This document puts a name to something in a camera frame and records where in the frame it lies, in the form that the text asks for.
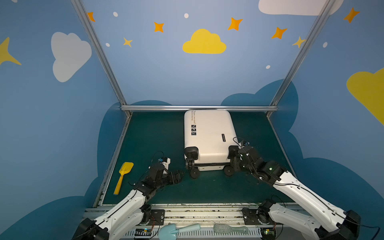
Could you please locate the white hard-shell suitcase black lining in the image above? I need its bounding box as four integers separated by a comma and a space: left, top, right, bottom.
184, 110, 239, 179

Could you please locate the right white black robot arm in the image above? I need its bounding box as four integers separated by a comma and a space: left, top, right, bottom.
228, 146, 361, 240

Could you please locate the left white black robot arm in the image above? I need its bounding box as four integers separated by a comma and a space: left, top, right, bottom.
72, 163, 185, 240

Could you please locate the yellow toy shovel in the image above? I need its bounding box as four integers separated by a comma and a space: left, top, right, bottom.
114, 162, 134, 196

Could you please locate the teal toy shovel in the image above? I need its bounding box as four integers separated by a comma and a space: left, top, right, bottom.
158, 224, 201, 240

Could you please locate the left small circuit board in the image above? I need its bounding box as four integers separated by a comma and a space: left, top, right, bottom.
133, 229, 153, 240

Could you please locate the small circuit board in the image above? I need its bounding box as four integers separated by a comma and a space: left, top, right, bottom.
261, 228, 277, 240
133, 229, 153, 240

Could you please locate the pale green hair brush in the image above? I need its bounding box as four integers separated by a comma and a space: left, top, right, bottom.
214, 224, 249, 235

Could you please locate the right small circuit board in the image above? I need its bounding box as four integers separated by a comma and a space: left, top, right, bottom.
261, 228, 277, 240

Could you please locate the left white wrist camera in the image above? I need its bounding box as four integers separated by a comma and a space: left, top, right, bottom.
161, 157, 171, 170

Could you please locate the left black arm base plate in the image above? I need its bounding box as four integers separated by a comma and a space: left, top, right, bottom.
142, 210, 165, 226

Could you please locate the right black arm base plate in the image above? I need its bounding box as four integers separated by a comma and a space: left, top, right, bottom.
242, 208, 281, 225

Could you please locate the aluminium frame rear crossbar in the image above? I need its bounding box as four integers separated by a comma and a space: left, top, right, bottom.
121, 105, 278, 112

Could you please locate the left aluminium frame post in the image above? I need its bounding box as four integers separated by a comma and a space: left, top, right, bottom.
71, 0, 127, 107

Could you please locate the aluminium frame post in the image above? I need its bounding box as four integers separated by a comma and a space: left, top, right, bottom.
266, 0, 337, 119
71, 0, 127, 107

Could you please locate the right aluminium frame post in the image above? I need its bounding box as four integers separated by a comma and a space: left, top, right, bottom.
266, 0, 337, 119

